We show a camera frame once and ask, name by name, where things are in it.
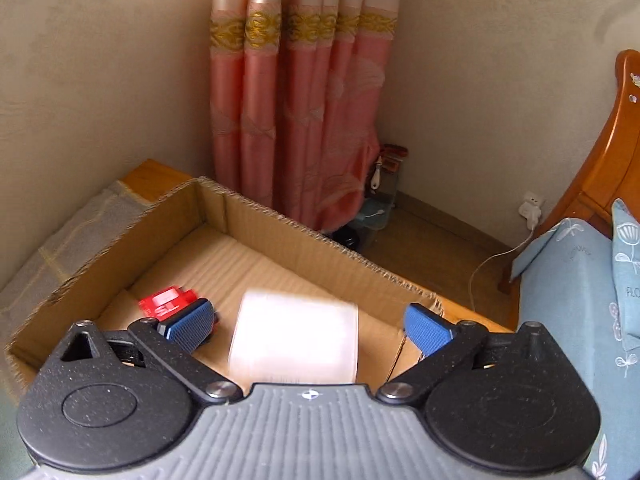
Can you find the pink gold-trimmed curtain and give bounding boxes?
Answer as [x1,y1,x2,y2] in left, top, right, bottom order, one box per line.
[208,0,409,234]

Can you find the white plastic bottle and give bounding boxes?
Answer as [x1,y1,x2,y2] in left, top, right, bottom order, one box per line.
[227,288,360,385]

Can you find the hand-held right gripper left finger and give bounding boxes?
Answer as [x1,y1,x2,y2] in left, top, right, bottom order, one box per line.
[45,297,241,404]

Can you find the red toy train block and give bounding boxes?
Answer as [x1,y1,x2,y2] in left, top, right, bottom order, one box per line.
[138,284,221,335]

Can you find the orange wooden headboard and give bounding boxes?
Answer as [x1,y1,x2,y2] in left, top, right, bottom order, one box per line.
[497,49,640,297]

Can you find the blue flower-print pillow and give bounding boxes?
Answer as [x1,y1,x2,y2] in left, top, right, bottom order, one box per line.
[610,198,640,352]

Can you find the blue leaf-print bedsheet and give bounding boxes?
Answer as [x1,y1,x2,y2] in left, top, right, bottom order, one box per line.
[512,217,640,480]

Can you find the white wall socket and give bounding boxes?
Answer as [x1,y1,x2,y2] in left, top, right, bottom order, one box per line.
[517,190,546,227]

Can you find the cardboard box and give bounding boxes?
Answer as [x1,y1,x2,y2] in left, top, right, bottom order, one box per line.
[5,175,447,402]

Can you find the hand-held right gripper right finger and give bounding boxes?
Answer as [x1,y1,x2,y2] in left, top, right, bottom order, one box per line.
[376,302,571,406]

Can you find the dark brown wooden item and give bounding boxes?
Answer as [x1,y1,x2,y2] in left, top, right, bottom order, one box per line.
[377,143,409,174]

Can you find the black round object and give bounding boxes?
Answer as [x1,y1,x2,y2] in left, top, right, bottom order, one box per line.
[330,226,362,252]

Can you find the white charger cable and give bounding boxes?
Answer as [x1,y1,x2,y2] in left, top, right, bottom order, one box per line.
[469,220,539,312]

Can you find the clear plastic storage container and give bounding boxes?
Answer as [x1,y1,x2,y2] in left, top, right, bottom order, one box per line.
[350,191,399,254]

